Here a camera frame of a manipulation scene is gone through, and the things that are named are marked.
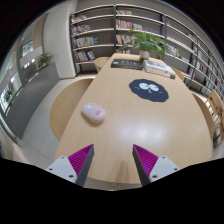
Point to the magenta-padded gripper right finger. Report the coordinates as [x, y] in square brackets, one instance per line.
[161, 168]

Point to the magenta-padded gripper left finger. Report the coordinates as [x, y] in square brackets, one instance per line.
[63, 168]

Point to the pale pink computer mouse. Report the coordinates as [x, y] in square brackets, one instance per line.
[94, 112]

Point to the dark cloud-shaped mouse pad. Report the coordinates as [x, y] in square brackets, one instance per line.
[150, 95]

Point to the grey counter partition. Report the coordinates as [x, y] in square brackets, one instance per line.
[30, 100]

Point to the small green plant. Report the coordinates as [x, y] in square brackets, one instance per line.
[8, 95]

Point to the white book with orange spine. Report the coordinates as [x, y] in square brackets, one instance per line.
[160, 74]

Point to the white illustrated book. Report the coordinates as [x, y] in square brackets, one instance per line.
[159, 66]

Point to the green plant on counter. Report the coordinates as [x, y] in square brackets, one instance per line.
[45, 60]

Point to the black book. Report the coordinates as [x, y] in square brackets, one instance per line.
[126, 64]

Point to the green plant in white pot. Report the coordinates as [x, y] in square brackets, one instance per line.
[146, 41]

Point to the grey bookshelf unit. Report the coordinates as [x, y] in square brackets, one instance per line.
[96, 36]

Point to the wooden frame chair group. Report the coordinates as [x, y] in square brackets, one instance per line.
[216, 106]

